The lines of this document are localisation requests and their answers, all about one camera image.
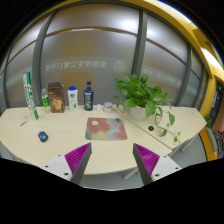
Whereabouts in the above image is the blue computer mouse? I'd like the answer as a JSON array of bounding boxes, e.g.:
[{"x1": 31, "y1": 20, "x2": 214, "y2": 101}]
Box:
[{"x1": 38, "y1": 131, "x2": 48, "y2": 142}]

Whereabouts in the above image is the small white packet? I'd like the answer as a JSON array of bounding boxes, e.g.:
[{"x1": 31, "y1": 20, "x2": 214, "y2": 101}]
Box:
[{"x1": 19, "y1": 116, "x2": 28, "y2": 126}]

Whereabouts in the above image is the black desk cable grommet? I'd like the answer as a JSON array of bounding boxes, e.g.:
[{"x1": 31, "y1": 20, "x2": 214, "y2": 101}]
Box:
[{"x1": 148, "y1": 126, "x2": 154, "y2": 131}]

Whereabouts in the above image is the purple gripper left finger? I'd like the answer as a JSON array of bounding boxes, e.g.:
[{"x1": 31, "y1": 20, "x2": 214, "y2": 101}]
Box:
[{"x1": 42, "y1": 142, "x2": 93, "y2": 186}]

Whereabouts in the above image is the crumpled white wrapper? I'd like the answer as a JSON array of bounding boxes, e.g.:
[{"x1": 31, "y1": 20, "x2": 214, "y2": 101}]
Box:
[{"x1": 95, "y1": 104, "x2": 103, "y2": 111}]

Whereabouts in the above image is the white lotion bottle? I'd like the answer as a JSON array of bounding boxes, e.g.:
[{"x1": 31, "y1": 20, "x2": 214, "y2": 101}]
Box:
[{"x1": 67, "y1": 86, "x2": 78, "y2": 112}]

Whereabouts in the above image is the brown carton box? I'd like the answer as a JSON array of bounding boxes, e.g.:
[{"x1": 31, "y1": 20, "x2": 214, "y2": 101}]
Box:
[{"x1": 48, "y1": 82, "x2": 65, "y2": 113}]

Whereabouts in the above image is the small round white jar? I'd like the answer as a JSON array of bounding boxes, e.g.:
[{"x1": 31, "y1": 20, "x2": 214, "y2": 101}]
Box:
[{"x1": 103, "y1": 102, "x2": 113, "y2": 113}]

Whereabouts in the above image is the green white tall box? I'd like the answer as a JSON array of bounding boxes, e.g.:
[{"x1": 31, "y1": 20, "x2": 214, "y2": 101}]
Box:
[{"x1": 23, "y1": 72, "x2": 39, "y2": 120}]

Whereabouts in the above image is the small green bottle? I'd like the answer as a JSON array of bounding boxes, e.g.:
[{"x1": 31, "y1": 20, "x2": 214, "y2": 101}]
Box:
[{"x1": 41, "y1": 88, "x2": 50, "y2": 109}]

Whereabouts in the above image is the green potted plant white pot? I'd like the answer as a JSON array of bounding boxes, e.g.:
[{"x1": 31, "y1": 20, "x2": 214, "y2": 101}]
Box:
[{"x1": 112, "y1": 73, "x2": 181, "y2": 143}]

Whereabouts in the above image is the floral mouse pad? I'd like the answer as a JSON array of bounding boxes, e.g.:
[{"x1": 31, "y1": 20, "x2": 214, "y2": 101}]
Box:
[{"x1": 85, "y1": 117, "x2": 128, "y2": 140}]

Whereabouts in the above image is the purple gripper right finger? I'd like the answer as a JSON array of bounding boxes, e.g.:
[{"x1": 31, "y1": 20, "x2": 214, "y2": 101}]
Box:
[{"x1": 132, "y1": 143, "x2": 183, "y2": 186}]

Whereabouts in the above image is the dark blue shampoo bottle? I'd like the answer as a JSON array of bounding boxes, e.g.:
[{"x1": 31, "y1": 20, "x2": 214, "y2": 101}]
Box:
[{"x1": 84, "y1": 81, "x2": 94, "y2": 111}]

